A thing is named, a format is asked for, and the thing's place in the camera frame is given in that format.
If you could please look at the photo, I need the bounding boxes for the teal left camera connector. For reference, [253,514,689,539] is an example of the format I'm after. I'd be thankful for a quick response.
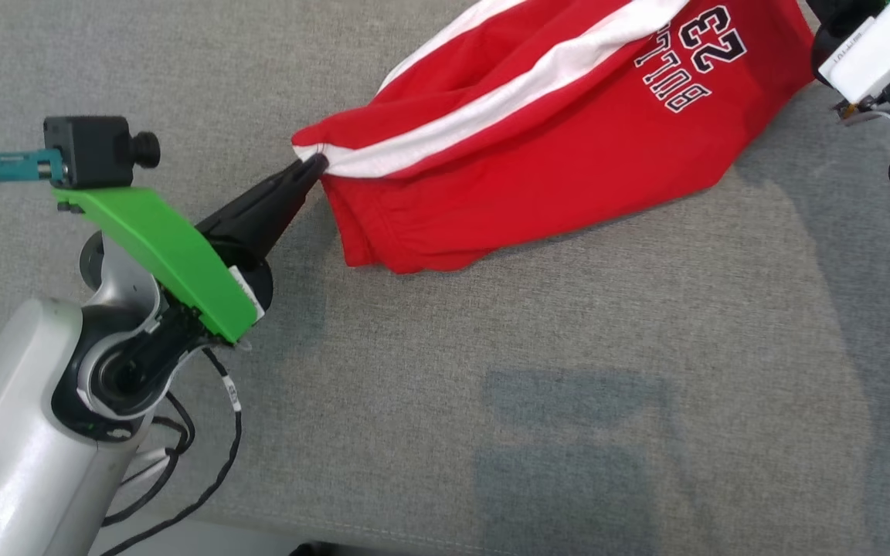
[0,148,69,189]

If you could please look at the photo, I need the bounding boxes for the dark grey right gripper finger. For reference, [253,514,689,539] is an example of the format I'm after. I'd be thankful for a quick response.
[804,0,890,49]

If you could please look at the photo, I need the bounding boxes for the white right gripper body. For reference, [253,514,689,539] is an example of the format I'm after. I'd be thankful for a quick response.
[817,0,890,124]

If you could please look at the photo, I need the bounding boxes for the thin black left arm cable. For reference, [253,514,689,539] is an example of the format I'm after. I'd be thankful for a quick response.
[99,346,244,556]

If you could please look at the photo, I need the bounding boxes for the red white-striped basketball shorts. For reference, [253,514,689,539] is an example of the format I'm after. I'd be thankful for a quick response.
[291,0,817,276]

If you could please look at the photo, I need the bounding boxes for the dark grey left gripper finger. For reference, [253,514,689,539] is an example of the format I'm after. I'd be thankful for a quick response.
[212,170,324,268]
[195,153,331,242]

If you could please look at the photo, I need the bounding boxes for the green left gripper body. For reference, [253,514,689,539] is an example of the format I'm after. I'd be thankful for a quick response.
[53,187,273,345]

